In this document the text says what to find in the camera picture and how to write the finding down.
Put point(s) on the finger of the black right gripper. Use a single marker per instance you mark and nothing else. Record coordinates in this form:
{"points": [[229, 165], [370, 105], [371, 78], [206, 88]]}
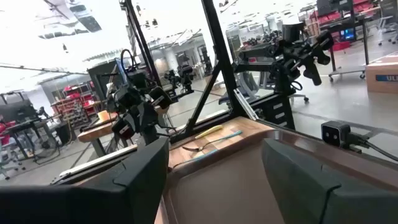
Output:
{"points": [[142, 119], [152, 115]]}

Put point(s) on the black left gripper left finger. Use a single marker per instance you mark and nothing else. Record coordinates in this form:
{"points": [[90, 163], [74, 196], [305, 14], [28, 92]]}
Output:
{"points": [[93, 205]]}

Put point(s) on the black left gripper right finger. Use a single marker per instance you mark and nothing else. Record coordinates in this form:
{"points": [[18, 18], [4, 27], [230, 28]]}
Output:
{"points": [[311, 193]]}

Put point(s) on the black background robot arm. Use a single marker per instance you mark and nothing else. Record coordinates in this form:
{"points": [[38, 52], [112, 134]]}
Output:
{"points": [[185, 74], [289, 56]]}

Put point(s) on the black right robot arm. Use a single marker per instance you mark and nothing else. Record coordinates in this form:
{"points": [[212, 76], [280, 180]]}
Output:
{"points": [[136, 81]]}

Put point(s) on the brown plastic tray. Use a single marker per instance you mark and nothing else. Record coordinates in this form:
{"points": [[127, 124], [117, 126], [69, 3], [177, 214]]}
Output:
{"points": [[224, 193]]}

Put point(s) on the wooden workbench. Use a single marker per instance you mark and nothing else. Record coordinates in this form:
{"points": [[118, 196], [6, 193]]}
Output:
{"points": [[93, 133]]}

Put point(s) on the long silver bar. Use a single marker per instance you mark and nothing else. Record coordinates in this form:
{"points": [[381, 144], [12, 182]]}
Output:
{"points": [[99, 158]]}

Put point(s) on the large dark monitor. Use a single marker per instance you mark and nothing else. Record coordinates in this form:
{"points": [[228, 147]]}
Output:
{"points": [[99, 81]]}

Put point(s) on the shelf with red bins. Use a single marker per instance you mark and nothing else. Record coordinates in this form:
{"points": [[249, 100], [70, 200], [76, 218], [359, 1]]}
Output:
{"points": [[71, 109]]}

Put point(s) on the black drawer cabinet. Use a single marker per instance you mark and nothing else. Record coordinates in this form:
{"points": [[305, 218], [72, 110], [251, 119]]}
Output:
{"points": [[273, 109]]}

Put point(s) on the silver aluminium extrusion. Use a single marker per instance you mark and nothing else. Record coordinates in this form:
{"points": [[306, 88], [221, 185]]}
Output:
{"points": [[245, 104]]}

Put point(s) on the grey office chair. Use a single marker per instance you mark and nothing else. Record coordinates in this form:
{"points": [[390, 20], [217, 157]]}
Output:
{"points": [[248, 82]]}

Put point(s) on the cardboard box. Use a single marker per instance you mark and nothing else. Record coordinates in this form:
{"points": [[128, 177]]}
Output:
{"points": [[382, 74]]}

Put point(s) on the black rolling desk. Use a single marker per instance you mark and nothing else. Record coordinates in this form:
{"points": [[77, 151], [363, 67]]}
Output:
{"points": [[342, 25]]}

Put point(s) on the small black table camera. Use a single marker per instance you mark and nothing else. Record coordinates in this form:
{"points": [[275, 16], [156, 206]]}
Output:
{"points": [[334, 133]]}

